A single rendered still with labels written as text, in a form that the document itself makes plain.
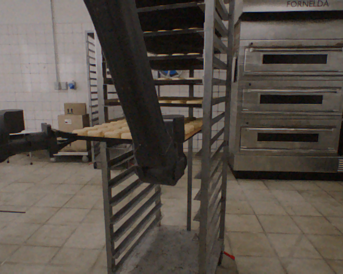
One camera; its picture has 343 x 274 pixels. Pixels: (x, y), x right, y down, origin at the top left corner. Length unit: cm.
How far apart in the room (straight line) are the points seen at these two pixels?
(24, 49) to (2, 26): 47
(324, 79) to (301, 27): 62
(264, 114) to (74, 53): 298
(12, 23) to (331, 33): 442
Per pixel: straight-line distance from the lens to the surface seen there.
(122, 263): 148
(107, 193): 122
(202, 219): 108
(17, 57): 492
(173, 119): 52
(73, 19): 456
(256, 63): 314
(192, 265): 159
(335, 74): 339
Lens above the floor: 111
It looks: 11 degrees down
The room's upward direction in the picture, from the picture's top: straight up
